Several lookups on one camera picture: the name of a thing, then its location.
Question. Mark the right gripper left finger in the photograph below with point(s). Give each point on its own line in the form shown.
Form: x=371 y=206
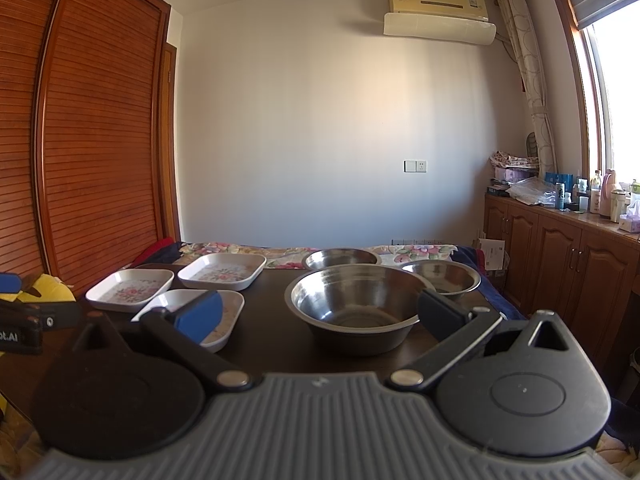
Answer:
x=180 y=332

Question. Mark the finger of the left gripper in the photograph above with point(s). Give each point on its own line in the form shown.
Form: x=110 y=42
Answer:
x=10 y=283

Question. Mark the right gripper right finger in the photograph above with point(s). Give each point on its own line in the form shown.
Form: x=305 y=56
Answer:
x=458 y=332

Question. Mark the medium steel bowl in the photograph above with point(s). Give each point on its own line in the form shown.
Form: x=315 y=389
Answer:
x=450 y=279

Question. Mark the floral square plate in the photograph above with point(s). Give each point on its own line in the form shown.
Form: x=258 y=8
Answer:
x=129 y=290
x=223 y=271
x=232 y=306

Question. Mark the large steel bowl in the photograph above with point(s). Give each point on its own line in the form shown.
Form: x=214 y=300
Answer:
x=364 y=309

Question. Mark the small steel bowl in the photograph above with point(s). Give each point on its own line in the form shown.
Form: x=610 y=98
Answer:
x=323 y=258

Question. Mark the yellow plush toy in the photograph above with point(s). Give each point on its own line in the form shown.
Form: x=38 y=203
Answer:
x=45 y=288

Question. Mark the red and navy blanket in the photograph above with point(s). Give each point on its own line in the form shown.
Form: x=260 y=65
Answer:
x=166 y=250

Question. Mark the white paper bag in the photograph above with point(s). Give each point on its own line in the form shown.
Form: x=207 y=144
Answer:
x=494 y=252

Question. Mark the floral bed quilt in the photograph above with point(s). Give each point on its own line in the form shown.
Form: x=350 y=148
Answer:
x=290 y=258

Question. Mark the wooden side cabinet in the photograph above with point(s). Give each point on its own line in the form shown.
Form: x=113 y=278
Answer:
x=579 y=265

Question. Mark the clear plastic bag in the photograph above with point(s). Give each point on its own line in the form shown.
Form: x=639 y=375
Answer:
x=533 y=192

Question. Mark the wooden louvered wardrobe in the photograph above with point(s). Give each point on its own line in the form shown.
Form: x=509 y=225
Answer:
x=86 y=163

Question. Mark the pink thermos bottle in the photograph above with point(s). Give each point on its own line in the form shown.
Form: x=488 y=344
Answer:
x=606 y=191

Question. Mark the white wall switch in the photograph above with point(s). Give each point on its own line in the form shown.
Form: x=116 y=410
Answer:
x=415 y=165

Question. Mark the wall air conditioner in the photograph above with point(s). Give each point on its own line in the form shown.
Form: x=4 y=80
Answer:
x=464 y=21

